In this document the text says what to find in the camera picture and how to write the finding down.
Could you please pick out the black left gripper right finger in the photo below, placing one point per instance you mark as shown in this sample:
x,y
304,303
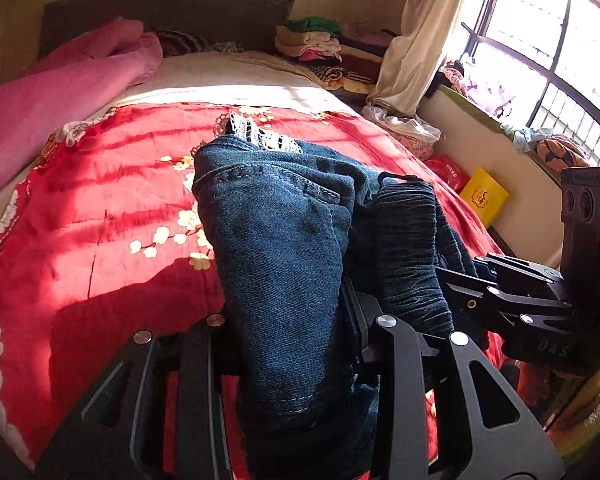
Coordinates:
x,y
444,411

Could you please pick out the striped pillow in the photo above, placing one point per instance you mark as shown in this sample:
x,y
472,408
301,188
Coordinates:
x,y
174,43

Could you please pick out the pink folded quilt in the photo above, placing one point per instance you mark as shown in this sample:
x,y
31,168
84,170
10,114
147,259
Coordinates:
x,y
70,84

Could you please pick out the dark grey headboard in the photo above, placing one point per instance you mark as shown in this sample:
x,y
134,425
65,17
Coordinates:
x,y
249,23

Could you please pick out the stack of folded clothes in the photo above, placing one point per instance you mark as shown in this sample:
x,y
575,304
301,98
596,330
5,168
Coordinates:
x,y
344,57

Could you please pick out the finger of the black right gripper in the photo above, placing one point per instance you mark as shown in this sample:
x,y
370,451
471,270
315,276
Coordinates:
x,y
514,273
498,311

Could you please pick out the window with black frame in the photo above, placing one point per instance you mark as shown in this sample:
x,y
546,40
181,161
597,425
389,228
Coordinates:
x,y
536,63

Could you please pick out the green sleeve right forearm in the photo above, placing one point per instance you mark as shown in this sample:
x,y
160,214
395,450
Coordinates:
x,y
567,406

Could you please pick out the red packet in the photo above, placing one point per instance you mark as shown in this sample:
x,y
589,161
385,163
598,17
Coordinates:
x,y
448,171

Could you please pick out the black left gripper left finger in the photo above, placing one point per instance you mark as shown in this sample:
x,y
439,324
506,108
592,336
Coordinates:
x,y
155,412

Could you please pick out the yellow box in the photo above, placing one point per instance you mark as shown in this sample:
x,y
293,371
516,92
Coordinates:
x,y
485,196

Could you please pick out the red floral blanket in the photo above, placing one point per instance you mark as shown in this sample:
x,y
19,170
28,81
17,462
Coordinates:
x,y
100,240

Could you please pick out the cream curtain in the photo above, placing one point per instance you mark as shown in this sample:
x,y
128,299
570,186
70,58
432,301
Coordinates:
x,y
413,57

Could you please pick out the blue denim pants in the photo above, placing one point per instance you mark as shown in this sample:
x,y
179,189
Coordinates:
x,y
288,221

